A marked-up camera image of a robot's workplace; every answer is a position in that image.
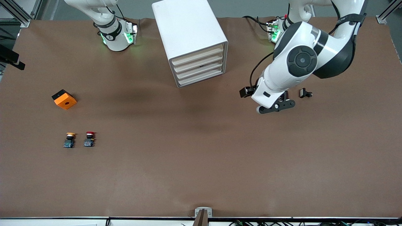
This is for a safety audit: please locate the red cap push button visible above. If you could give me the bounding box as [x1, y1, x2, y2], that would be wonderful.
[84, 131, 97, 148]

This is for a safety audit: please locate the yellow cap push button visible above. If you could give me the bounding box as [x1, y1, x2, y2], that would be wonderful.
[63, 132, 77, 149]

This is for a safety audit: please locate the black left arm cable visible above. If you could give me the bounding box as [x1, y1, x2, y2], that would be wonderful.
[250, 51, 274, 90]

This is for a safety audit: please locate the aluminium frame profile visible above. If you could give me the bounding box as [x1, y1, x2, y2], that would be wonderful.
[376, 0, 402, 24]
[5, 0, 32, 28]

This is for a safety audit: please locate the orange black button enclosure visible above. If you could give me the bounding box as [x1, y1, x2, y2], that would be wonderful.
[52, 89, 77, 110]

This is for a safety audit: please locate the black base cable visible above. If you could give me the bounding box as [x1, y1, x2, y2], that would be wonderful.
[242, 15, 271, 33]

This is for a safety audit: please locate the metal table edge bracket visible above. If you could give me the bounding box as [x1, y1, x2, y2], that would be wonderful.
[194, 207, 213, 226]

